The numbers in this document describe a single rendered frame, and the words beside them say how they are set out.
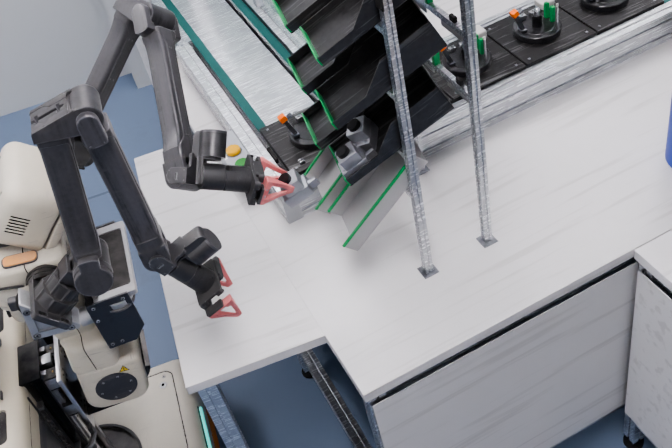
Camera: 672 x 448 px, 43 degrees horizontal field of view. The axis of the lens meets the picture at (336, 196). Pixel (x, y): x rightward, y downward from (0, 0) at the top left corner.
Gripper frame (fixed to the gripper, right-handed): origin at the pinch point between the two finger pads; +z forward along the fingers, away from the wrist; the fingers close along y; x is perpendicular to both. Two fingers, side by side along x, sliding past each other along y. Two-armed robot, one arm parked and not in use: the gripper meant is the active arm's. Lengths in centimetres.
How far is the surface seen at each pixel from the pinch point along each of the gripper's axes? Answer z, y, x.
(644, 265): 83, -24, -2
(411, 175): 23.7, -7.6, -10.5
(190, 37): -1, 115, 33
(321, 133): 10.3, 14.5, -3.8
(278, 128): 14, 50, 21
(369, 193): 22.4, 4.1, 4.7
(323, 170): 17.6, 21.8, 12.7
